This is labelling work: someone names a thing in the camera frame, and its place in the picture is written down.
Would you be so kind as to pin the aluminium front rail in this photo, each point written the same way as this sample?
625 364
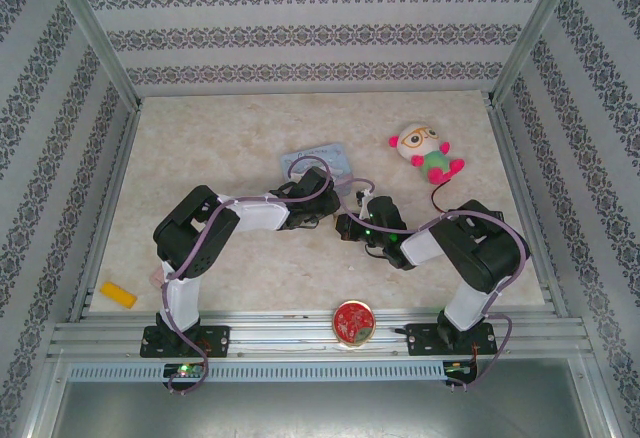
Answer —
290 330

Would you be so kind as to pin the white pink green plush toy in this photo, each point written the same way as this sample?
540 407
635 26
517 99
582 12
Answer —
417 140

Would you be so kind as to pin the pink brown small box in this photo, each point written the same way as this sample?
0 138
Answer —
157 276

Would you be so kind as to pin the yellow rectangular block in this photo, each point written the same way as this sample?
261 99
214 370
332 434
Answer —
118 295

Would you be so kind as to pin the aluminium frame post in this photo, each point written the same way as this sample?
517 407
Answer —
540 33
95 43

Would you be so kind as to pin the grey metal panel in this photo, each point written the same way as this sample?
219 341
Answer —
320 410

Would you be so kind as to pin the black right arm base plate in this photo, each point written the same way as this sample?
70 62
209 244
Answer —
425 340

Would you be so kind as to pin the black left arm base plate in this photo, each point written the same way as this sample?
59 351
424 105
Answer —
215 340

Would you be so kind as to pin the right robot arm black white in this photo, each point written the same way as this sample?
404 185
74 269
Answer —
480 248

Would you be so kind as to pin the light blue cartoon tin box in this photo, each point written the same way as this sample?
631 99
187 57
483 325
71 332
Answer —
327 158

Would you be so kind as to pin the aluminium side rail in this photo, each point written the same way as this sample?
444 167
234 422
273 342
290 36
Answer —
117 183
515 173

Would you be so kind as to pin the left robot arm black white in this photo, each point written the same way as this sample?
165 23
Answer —
200 238

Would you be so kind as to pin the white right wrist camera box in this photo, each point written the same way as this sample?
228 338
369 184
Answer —
365 197

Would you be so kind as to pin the round red gold tin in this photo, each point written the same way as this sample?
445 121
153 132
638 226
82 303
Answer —
354 323

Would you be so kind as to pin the left controller board with lights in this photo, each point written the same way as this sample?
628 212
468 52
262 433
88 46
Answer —
184 370

